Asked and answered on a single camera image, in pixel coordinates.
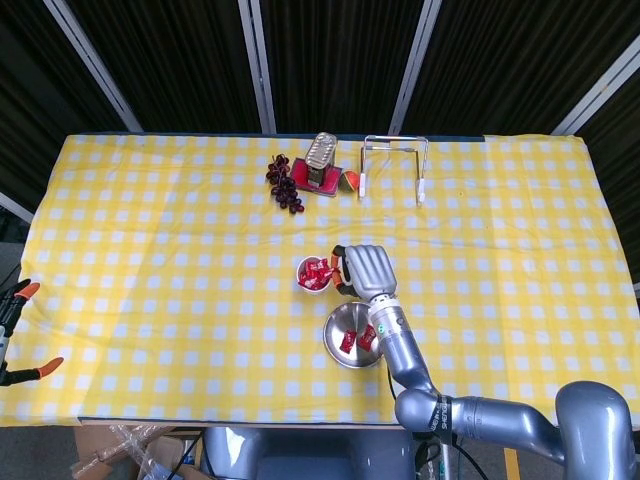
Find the dark purple grape bunch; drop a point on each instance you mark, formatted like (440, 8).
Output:
(286, 190)

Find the round metal plate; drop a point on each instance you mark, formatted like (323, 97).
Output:
(350, 320)

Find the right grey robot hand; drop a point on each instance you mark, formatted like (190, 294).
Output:
(370, 272)

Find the brown cardboard box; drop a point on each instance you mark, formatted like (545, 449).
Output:
(90, 442)

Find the yellow white checked tablecloth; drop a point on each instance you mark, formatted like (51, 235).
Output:
(150, 250)

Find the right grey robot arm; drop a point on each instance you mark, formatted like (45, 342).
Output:
(400, 350)

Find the clear plastic wrap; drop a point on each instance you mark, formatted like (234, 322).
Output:
(125, 440)

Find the white metal partition post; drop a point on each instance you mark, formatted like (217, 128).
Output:
(94, 65)
(258, 65)
(415, 65)
(15, 207)
(602, 90)

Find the grey robot torso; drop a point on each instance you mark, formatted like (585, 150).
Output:
(325, 455)

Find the red rectangular tray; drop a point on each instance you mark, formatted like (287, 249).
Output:
(300, 172)

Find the black pleated curtain panel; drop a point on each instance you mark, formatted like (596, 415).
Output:
(510, 60)
(335, 60)
(175, 60)
(30, 100)
(625, 175)

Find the white paper cup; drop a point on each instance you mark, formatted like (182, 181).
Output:
(306, 261)

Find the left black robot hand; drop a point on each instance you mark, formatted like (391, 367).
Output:
(7, 306)

